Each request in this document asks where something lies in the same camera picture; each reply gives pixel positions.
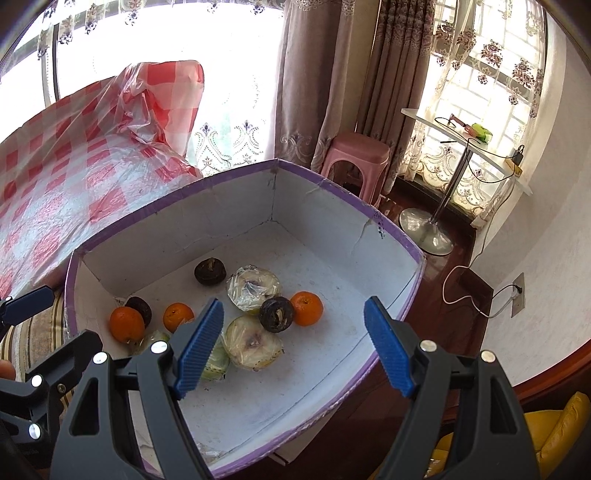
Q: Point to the round white side table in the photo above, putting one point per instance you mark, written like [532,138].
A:
[496,161]

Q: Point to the dark passion fruit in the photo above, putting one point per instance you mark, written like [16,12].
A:
[275,313]
[210,271]
[138,308]

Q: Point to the green packet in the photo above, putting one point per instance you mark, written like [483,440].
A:
[482,133]

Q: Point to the striped plush blanket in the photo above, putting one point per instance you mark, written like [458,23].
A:
[57,323]

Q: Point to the black charger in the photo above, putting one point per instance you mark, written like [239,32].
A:
[518,156]

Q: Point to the wall socket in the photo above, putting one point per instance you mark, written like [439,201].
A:
[518,297]

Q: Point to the orange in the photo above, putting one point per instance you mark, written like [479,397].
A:
[178,316]
[307,308]
[124,323]

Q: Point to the brown patterned curtain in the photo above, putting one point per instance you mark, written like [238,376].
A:
[397,69]

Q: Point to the sheer lace curtain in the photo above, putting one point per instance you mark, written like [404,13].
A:
[231,134]

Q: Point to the small yellow box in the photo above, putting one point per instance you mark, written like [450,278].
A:
[513,167]

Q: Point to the green melon half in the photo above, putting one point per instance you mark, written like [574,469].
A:
[217,364]

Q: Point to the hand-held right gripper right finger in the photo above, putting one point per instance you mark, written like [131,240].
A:
[388,350]

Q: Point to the pink plastic stool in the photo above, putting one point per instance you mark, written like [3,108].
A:
[355,150]

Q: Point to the purple white cardboard box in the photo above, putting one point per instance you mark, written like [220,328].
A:
[300,258]

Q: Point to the floral lace curtain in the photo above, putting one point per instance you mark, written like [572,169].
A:
[503,69]

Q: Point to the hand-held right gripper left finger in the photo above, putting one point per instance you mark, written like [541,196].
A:
[201,350]

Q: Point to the yellow apple half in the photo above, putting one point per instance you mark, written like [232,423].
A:
[253,286]
[251,344]

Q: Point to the bagged green grapes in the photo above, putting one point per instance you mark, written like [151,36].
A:
[154,339]

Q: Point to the beige patterned curtain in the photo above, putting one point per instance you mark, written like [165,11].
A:
[314,69]

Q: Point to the red white checkered plastic tablecloth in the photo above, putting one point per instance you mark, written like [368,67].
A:
[69,184]

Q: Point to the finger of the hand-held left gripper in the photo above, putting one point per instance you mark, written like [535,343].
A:
[32,303]
[69,357]

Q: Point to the yellow leather seat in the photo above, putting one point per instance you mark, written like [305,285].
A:
[554,434]

